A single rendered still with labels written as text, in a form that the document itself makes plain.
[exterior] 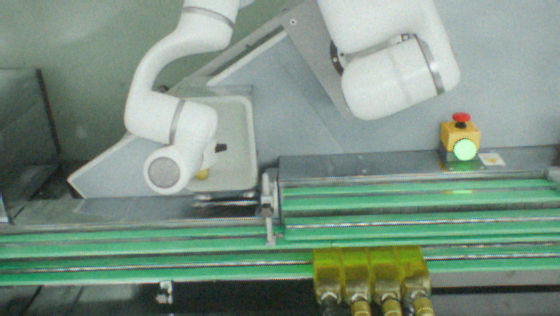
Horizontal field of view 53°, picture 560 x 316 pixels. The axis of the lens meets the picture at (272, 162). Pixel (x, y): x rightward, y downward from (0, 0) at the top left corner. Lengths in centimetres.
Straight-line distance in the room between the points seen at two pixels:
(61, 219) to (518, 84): 109
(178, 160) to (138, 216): 50
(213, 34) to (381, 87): 27
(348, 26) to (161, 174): 36
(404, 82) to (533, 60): 57
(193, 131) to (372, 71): 28
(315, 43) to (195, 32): 33
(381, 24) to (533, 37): 55
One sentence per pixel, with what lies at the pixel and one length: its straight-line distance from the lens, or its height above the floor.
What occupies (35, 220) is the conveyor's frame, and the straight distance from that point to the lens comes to 143.
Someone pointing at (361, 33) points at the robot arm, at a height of 112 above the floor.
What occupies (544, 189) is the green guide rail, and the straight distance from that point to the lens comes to 128.
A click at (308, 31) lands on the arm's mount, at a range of 113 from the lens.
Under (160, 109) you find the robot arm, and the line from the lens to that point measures 86.
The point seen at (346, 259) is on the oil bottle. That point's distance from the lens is 118.
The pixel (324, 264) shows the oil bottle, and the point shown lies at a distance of 116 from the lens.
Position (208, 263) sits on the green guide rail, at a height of 91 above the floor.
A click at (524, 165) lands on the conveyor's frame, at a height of 86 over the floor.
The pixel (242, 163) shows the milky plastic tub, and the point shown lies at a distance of 133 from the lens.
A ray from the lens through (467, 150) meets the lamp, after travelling 127.
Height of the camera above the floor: 196
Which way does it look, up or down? 64 degrees down
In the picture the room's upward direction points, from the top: 175 degrees counter-clockwise
